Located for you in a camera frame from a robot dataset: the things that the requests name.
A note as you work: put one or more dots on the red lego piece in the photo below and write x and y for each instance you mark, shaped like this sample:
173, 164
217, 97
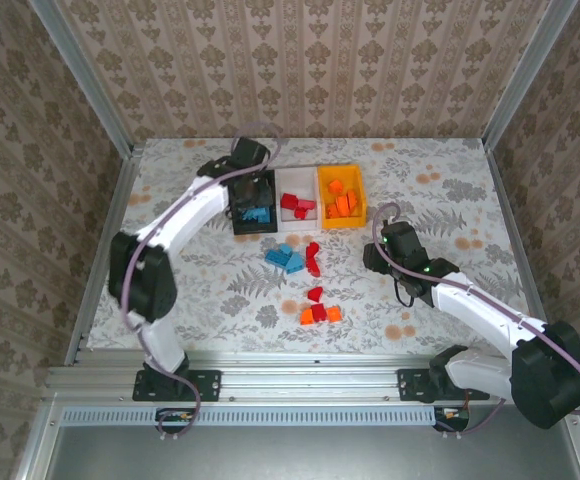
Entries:
315, 294
313, 248
314, 267

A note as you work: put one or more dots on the orange lego brick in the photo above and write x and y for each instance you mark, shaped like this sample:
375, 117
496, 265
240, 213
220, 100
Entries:
331, 211
351, 197
307, 317
341, 205
334, 313
335, 186

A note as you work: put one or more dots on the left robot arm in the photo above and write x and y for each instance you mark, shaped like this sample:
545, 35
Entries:
195, 205

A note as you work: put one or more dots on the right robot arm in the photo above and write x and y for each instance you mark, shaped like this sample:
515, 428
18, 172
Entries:
480, 310

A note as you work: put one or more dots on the black plastic bin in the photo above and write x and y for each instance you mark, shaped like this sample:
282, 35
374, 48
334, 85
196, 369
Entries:
255, 229

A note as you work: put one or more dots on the white plastic bin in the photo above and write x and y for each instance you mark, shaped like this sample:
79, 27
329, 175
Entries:
297, 225

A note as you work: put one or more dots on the orange plastic bin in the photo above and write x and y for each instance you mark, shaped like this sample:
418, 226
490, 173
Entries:
342, 222

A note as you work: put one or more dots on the floral patterned table cover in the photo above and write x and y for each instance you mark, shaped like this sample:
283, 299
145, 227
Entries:
220, 320

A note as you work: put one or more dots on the grey metal sheet panel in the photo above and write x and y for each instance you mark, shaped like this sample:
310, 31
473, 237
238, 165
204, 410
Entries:
295, 455

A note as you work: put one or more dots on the aluminium table side rail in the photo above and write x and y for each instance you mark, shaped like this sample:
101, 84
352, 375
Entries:
121, 200
507, 210

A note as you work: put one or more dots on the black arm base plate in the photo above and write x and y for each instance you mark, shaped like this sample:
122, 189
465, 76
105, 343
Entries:
412, 386
207, 385

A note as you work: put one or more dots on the aluminium front rail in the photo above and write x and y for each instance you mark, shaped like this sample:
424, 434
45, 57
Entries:
295, 375

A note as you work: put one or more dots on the aluminium frame post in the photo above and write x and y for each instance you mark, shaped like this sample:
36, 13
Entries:
525, 80
85, 85

